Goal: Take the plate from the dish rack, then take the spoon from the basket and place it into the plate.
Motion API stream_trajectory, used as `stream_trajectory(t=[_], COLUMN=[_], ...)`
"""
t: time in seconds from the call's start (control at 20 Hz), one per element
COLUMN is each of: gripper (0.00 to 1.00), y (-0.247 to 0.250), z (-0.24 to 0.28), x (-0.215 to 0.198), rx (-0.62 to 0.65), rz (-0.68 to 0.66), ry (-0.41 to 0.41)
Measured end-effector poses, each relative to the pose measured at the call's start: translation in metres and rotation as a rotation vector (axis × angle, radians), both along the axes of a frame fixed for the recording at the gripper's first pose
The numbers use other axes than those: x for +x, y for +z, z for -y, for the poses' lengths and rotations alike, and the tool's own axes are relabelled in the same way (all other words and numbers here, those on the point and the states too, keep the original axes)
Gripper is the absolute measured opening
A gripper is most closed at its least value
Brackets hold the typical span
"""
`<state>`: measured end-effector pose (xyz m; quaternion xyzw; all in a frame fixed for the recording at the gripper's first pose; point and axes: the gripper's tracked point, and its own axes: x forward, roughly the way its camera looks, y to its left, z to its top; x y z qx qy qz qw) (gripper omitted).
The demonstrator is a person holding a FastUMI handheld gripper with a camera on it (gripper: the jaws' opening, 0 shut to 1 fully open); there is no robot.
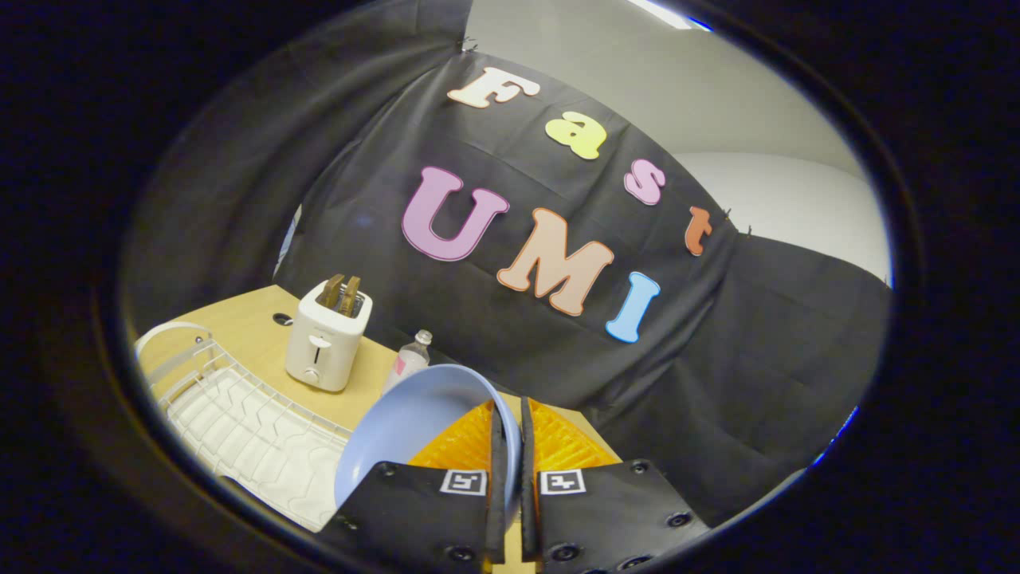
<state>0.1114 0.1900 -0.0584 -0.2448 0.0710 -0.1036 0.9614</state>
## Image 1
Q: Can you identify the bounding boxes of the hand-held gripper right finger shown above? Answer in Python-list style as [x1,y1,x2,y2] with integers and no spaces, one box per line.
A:
[520,396,711,574]

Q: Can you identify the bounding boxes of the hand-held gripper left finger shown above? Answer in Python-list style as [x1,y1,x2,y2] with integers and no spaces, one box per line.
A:
[316,399,508,572]

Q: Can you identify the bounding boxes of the light blue plate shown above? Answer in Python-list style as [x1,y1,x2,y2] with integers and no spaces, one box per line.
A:
[334,364,523,530]

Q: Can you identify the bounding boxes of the white wire dish rack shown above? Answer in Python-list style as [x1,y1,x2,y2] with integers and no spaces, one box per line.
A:
[134,321,354,533]

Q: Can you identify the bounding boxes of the clear plastic water bottle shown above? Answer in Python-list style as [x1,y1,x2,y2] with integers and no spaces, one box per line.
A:
[381,329,434,397]

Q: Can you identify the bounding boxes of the white toaster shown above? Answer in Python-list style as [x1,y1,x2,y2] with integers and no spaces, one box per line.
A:
[284,277,374,393]

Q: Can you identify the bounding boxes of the black backdrop cloth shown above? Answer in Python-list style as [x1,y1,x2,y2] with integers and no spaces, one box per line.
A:
[121,0,893,529]

